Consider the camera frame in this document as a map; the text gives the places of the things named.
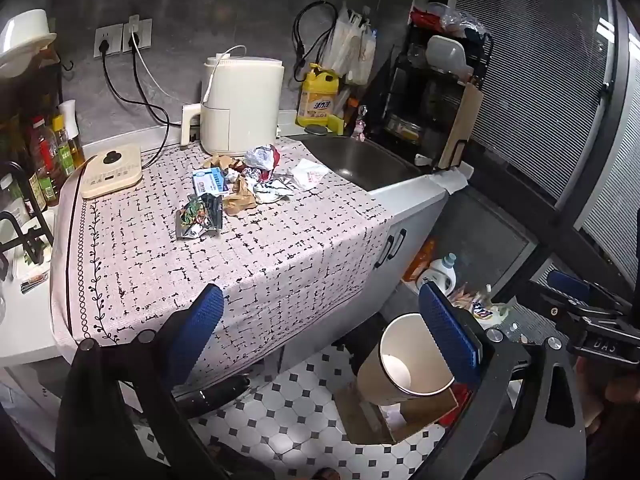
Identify red white wrapper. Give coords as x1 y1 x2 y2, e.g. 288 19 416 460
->
243 144 282 173

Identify green label bottle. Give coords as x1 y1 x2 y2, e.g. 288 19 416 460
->
51 114 76 176

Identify green snack wrapper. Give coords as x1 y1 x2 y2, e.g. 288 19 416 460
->
175 192 224 241

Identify white laundry detergent bottle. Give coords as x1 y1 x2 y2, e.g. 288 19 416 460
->
425 252 458 296

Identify grey wall socket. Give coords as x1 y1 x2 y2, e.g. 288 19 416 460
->
122 16 153 51
94 24 125 57

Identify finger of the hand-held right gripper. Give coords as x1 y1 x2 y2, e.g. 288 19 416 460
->
532 271 636 321

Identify brown cardboard box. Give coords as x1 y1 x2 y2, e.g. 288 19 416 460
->
332 380 461 446

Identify white power cable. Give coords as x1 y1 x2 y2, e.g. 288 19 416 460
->
131 30 248 126

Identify green white wrapper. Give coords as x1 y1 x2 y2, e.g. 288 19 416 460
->
252 177 296 205

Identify white rag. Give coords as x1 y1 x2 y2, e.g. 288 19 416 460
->
432 162 473 193

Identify brown paper piece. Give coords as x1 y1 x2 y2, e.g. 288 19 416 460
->
202 154 246 173

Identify large paper cup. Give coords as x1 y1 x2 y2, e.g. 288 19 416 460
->
356 312 457 407

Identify steel kitchen sink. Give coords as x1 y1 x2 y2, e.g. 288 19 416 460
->
295 135 426 193

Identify clear plastic bag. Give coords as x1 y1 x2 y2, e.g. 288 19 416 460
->
427 2 486 36

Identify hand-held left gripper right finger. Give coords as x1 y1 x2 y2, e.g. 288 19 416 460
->
415 282 586 480

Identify brown paper bag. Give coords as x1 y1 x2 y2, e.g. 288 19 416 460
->
222 177 258 217

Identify detergent refill pouch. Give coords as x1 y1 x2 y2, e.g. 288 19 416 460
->
470 285 516 331

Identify black glossy base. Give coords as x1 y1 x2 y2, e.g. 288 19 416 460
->
172 375 251 418

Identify red plastic bag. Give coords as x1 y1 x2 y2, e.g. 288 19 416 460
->
410 7 443 28

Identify small metal tool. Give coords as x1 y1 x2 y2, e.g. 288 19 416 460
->
20 274 51 295

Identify cream air fryer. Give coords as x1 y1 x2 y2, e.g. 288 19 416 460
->
200 55 286 157

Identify white bowl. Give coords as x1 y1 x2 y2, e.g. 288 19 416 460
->
0 9 58 78

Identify clear glass jar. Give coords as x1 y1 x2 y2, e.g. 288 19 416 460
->
0 175 31 226

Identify yellow dish soap bottle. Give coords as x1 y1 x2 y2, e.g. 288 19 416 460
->
296 62 341 128

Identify black dish rack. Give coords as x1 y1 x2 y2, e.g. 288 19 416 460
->
372 7 493 171

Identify patterned white tablecloth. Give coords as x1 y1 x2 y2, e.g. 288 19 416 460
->
50 137 396 386

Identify white cap oil bottle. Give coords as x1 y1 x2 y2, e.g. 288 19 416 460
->
59 100 86 168

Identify person's right hand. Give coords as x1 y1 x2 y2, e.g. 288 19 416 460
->
572 358 640 436

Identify white tissue wrapper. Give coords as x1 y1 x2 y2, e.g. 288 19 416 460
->
290 158 331 192

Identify cream plastic block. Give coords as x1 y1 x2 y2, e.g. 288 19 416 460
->
181 102 202 148

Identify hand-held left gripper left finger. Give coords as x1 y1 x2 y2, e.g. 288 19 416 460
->
55 284 271 480

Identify white plastic container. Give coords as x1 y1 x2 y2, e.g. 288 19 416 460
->
425 35 473 78

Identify pink packet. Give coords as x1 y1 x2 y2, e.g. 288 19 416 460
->
450 282 476 311

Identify wooden cutting board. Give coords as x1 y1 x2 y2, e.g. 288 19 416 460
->
437 82 485 168

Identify blue white packet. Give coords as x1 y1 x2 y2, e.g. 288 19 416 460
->
192 167 228 198

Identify hanging black cable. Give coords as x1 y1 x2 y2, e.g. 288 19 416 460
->
292 0 341 83

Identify cream induction cooker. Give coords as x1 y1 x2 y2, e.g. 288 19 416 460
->
80 142 143 200

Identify black power cable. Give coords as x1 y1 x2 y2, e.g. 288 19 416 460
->
100 42 183 126
127 35 171 171

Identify hanging plastic bags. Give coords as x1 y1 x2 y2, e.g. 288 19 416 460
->
320 2 378 86

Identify black wire rack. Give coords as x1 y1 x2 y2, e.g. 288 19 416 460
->
0 160 56 281

